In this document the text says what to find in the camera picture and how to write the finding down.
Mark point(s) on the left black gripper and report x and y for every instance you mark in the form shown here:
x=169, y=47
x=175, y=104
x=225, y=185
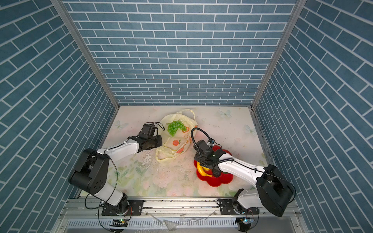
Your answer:
x=159, y=141

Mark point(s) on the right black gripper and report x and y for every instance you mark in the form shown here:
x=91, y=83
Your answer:
x=196, y=157

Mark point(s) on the yellow banana toy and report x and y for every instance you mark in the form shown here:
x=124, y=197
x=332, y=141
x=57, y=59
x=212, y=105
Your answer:
x=202, y=170

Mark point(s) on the red flower-shaped plastic plate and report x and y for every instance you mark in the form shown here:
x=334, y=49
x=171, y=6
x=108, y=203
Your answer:
x=224, y=178

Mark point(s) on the green grape bunch toy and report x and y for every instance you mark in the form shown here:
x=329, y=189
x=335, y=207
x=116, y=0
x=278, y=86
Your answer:
x=174, y=126

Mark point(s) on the yellowish plastic fruit-print bag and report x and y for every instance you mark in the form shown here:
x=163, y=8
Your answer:
x=174, y=146

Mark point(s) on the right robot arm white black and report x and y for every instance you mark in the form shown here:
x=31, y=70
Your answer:
x=272, y=192

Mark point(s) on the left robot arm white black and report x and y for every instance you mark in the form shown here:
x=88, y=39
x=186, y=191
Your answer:
x=91, y=169

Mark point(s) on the crumpled clear plastic wrap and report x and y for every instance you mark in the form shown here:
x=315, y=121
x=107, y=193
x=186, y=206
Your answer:
x=175, y=223

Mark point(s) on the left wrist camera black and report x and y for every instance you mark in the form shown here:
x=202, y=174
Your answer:
x=148, y=131

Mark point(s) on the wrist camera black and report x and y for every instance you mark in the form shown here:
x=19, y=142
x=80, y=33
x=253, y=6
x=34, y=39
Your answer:
x=148, y=131
x=201, y=146

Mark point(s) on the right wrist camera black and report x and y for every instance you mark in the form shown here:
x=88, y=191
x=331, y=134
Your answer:
x=201, y=146

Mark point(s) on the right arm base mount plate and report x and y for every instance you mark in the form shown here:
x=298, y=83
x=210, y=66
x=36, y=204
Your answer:
x=232, y=207

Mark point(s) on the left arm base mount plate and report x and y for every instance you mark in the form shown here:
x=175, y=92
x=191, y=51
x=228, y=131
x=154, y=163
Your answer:
x=124, y=208

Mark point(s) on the right circuit board with wires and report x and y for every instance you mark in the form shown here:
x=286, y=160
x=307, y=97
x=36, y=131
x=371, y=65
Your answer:
x=244, y=224

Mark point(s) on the circuit board with wires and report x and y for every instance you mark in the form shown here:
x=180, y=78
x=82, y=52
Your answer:
x=244, y=224
x=118, y=225

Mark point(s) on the left circuit board with wires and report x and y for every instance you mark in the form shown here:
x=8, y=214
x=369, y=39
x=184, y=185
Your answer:
x=118, y=225

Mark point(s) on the aluminium front rail frame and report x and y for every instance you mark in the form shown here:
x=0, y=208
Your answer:
x=76, y=217

